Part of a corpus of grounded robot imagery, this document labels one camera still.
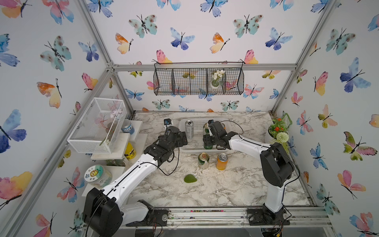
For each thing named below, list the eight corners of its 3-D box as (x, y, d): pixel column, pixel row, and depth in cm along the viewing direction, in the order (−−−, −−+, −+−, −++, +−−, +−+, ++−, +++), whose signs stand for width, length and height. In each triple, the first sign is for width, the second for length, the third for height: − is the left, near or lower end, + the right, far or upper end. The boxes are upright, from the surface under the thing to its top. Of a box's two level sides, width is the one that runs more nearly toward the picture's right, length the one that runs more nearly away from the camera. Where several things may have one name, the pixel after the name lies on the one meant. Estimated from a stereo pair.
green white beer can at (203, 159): (198, 170, 91) (198, 162, 83) (198, 160, 95) (198, 152, 87) (208, 170, 91) (209, 162, 83) (207, 160, 95) (209, 152, 87)
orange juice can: (216, 170, 91) (218, 162, 83) (215, 161, 95) (217, 152, 87) (224, 170, 91) (227, 162, 83) (223, 161, 95) (226, 152, 87)
